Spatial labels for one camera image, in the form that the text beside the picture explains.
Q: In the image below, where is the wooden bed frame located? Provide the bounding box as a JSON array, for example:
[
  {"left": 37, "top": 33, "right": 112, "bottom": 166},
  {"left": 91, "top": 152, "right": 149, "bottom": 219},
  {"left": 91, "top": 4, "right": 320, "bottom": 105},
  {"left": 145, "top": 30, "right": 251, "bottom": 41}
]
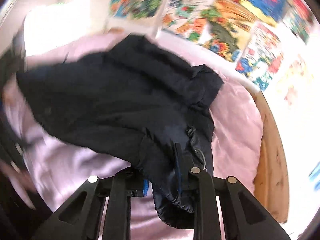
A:
[{"left": 240, "top": 81, "right": 290, "bottom": 224}]

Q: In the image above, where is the person's left hand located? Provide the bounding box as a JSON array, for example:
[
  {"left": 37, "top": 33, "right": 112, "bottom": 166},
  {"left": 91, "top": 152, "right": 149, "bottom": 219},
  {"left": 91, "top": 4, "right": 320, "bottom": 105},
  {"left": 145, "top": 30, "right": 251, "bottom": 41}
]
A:
[{"left": 1, "top": 160, "right": 37, "bottom": 210}]

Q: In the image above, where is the black puffer jacket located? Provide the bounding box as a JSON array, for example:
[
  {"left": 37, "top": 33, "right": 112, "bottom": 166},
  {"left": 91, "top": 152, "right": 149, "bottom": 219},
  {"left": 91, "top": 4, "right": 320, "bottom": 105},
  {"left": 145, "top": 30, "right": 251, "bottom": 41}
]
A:
[{"left": 16, "top": 35, "right": 223, "bottom": 229}]

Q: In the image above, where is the green clothed figure drawing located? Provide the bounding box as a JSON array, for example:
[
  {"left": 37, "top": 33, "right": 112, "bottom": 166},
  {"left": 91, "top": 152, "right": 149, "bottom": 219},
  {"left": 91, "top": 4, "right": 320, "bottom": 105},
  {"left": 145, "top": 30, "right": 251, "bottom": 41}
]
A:
[{"left": 283, "top": 0, "right": 314, "bottom": 44}]

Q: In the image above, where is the bright window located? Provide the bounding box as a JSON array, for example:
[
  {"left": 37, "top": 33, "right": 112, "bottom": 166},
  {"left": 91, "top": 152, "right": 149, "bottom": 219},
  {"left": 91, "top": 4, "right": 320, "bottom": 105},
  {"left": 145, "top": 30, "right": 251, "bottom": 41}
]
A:
[{"left": 23, "top": 0, "right": 108, "bottom": 57}]

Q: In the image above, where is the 2024 dragon drawing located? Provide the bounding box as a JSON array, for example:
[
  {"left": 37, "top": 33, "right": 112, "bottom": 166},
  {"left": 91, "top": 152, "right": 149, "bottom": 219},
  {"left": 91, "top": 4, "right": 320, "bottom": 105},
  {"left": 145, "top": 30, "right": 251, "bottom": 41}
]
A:
[{"left": 235, "top": 22, "right": 284, "bottom": 91}]

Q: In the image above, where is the pink bed duvet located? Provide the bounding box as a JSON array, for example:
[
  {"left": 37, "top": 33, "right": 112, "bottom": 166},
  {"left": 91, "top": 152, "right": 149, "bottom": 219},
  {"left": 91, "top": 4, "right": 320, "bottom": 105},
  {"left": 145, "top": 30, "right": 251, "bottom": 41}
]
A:
[{"left": 2, "top": 33, "right": 263, "bottom": 239}]

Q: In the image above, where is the fruit juice drawing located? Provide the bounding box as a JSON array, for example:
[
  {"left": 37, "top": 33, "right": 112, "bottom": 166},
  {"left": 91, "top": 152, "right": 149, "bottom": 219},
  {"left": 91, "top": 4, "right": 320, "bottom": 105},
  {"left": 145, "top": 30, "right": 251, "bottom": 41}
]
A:
[{"left": 160, "top": 0, "right": 216, "bottom": 45}]

